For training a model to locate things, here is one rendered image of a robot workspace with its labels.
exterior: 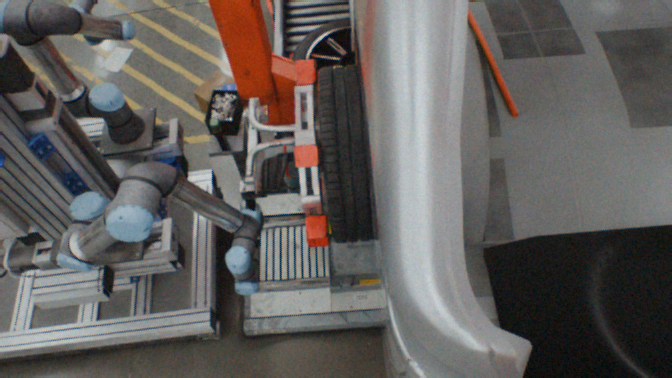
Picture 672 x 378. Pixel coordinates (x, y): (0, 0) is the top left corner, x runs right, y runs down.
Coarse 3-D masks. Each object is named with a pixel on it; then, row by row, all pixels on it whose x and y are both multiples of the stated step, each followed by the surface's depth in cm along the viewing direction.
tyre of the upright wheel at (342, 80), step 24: (336, 72) 185; (360, 72) 183; (336, 96) 176; (360, 96) 176; (336, 120) 173; (360, 120) 172; (336, 144) 171; (360, 144) 170; (336, 168) 171; (360, 168) 171; (336, 192) 174; (360, 192) 174; (336, 216) 179; (360, 216) 179; (336, 240) 193
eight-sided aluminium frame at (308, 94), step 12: (300, 96) 186; (312, 96) 185; (300, 108) 183; (312, 108) 182; (300, 120) 180; (312, 120) 179; (300, 132) 177; (312, 132) 176; (300, 144) 176; (300, 168) 178; (312, 168) 178; (312, 180) 226; (324, 180) 226; (312, 192) 181; (324, 192) 223; (312, 204) 181; (324, 204) 220
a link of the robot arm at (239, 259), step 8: (240, 240) 172; (248, 240) 172; (232, 248) 169; (240, 248) 168; (248, 248) 171; (232, 256) 167; (240, 256) 167; (248, 256) 168; (232, 264) 166; (240, 264) 166; (248, 264) 168; (232, 272) 170; (240, 272) 168; (248, 272) 171; (240, 280) 174
